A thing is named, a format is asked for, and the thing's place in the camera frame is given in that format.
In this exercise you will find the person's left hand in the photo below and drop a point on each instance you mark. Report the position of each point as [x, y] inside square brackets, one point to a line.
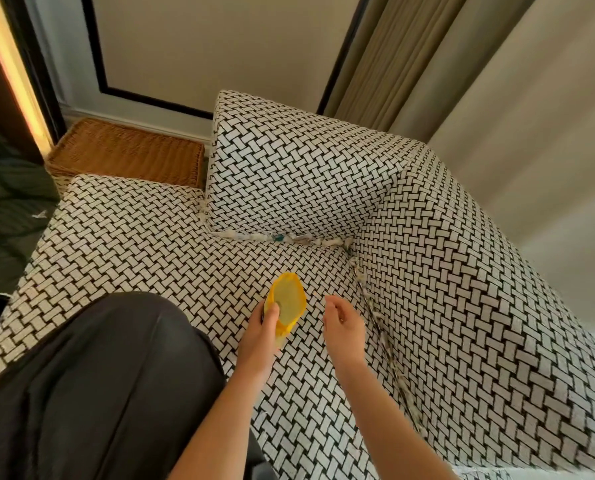
[257, 349]

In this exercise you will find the person's right hand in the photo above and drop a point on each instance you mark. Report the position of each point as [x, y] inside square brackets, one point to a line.
[350, 337]

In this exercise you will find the person's left thumb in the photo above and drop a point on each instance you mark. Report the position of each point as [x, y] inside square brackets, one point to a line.
[272, 314]

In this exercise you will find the person's right fingers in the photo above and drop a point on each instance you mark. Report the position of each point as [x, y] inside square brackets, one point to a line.
[335, 304]

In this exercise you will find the yellow plastic bag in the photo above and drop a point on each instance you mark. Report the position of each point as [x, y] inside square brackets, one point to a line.
[288, 297]

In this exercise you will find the person's right forearm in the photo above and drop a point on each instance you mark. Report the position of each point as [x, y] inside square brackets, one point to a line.
[382, 419]

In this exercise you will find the person's left forearm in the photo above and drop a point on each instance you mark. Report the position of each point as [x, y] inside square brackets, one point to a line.
[222, 429]

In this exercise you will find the line of white paper scraps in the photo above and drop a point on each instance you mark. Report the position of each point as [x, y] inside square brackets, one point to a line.
[362, 289]

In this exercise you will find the black and white woven sofa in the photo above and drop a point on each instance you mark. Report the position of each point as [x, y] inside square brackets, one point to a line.
[427, 244]

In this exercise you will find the dark grey trousers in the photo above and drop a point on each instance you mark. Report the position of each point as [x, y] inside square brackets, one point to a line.
[102, 384]

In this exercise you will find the brown wicker basket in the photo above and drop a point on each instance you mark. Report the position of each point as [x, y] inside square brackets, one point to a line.
[127, 152]

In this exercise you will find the beige curtain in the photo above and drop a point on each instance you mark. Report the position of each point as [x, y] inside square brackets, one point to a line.
[527, 119]

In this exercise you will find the dark green bedding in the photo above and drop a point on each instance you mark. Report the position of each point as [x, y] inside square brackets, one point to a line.
[7, 219]

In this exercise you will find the glowing light strip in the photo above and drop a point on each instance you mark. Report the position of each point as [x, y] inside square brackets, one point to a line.
[12, 69]

